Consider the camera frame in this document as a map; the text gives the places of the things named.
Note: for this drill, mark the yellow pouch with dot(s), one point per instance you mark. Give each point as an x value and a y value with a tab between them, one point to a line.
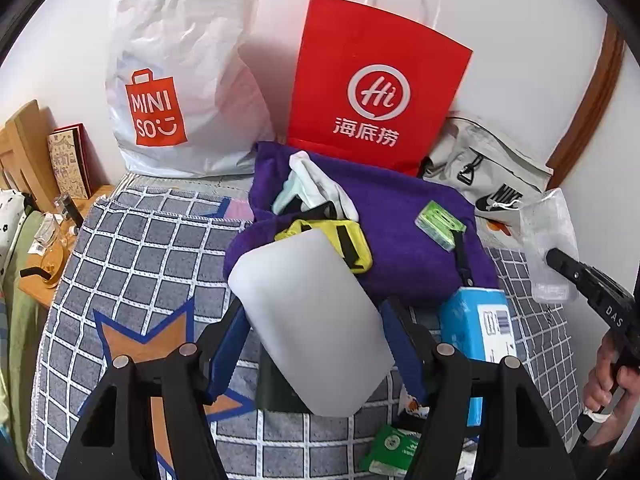
350	240

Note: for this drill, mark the green cassette case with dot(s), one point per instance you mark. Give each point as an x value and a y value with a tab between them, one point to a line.
437	222

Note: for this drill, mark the grey checked blanket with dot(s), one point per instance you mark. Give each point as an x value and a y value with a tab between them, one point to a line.
140	260

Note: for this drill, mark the white floral pillow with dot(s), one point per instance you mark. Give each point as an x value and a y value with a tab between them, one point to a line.
10	220

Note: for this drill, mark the glass teapot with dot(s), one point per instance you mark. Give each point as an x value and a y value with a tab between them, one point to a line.
50	255

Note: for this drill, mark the red paper bag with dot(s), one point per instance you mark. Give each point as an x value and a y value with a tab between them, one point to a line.
370	45

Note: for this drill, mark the person's right hand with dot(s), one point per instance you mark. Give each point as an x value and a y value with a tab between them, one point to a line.
597	385

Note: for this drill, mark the wooden nightstand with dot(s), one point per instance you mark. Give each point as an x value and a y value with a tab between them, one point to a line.
35	287

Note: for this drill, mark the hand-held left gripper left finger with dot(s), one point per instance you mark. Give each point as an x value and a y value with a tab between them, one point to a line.
225	360

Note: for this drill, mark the green bed sheet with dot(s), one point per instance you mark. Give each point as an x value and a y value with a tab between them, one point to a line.
22	320

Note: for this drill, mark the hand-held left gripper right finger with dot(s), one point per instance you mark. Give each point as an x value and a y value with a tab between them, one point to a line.
400	345

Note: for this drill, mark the white floral bed sheet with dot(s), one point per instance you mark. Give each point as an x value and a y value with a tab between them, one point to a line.
502	227

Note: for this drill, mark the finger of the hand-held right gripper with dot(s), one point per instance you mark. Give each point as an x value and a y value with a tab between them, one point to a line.
567	267

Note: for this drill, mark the green wipes packet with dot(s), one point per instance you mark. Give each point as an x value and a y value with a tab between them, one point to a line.
390	450

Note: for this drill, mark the grey waist bag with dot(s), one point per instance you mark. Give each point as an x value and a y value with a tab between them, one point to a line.
480	160

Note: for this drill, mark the brown wooden door frame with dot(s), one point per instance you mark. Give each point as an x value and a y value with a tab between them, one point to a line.
600	95

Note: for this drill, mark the small black bottle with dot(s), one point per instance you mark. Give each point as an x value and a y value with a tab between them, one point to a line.
70	210

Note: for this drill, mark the white sock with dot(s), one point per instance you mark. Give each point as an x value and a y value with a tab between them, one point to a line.
325	185

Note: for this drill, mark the purple towel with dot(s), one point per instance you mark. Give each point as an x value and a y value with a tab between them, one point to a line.
410	260

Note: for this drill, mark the white plastic shopping bag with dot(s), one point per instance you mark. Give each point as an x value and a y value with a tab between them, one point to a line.
175	35

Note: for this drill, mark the patterned book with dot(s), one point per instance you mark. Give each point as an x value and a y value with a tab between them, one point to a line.
67	160

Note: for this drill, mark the dark green tin box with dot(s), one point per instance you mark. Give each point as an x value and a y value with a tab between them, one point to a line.
272	385

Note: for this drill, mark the red white snack packet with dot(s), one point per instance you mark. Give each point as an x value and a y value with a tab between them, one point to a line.
414	405

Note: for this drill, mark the blue tissue pack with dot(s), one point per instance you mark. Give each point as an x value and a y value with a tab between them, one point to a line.
465	320

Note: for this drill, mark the wooden headboard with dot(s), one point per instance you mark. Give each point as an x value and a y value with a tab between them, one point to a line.
25	145

